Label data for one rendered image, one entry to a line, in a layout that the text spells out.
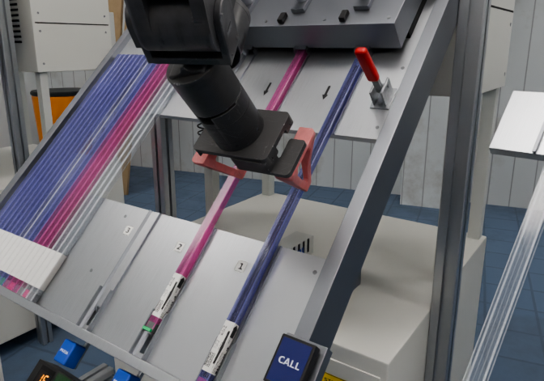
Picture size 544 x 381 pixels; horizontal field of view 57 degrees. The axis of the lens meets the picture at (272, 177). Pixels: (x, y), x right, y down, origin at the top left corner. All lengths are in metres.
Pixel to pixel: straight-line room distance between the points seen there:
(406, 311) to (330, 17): 0.54
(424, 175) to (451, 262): 2.63
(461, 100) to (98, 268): 0.63
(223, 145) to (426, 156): 3.05
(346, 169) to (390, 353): 3.09
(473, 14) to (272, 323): 0.56
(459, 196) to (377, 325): 0.27
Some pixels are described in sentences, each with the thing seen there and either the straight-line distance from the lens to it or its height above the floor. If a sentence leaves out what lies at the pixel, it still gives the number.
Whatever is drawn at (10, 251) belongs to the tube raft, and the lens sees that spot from 0.94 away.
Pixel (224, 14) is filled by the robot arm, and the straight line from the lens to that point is 0.43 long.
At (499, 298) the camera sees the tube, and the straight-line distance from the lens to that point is 0.42.
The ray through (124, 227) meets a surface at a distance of 0.80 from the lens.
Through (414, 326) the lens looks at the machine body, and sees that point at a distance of 0.94.
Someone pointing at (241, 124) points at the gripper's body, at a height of 1.02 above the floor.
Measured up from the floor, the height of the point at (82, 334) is 0.73.
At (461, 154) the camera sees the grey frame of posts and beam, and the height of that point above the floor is 0.92.
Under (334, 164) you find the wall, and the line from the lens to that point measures 3.90.
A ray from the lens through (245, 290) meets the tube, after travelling 0.61.
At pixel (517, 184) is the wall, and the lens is 3.80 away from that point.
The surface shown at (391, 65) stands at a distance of 0.77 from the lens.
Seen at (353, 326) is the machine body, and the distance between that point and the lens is 0.92.
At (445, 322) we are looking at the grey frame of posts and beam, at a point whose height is 0.60.
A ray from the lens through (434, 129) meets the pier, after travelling 3.49.
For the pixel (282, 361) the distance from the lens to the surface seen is 0.53.
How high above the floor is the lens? 1.10
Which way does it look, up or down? 15 degrees down
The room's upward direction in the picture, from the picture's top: straight up
